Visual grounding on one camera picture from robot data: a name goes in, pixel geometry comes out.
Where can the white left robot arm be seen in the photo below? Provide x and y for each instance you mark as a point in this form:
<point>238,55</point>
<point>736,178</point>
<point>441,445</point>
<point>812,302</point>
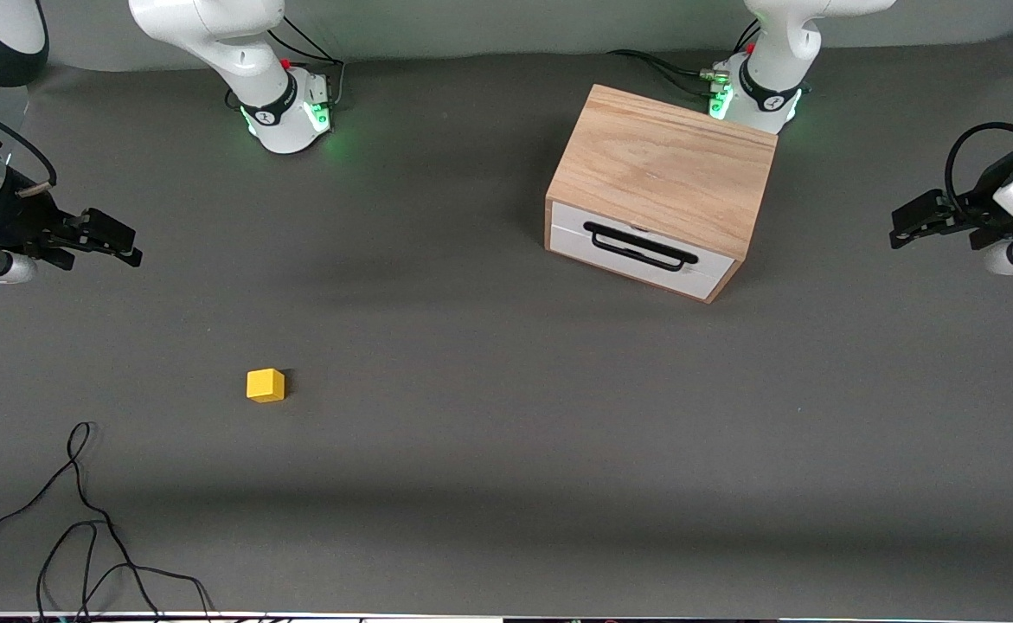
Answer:
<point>778,61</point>

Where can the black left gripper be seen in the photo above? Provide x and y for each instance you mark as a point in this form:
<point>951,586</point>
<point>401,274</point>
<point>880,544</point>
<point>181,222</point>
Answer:
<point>978,213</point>

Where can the light wooden drawer cabinet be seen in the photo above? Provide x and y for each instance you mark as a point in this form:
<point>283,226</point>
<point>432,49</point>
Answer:
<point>662,164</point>

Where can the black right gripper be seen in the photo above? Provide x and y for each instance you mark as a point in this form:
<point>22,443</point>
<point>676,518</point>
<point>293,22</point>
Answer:
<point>15,216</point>

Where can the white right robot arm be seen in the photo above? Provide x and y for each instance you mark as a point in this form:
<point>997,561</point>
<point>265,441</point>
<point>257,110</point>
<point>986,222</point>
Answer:
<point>212,35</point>

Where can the yellow cube block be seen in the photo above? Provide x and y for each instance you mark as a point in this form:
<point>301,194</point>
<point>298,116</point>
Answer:
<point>265,386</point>

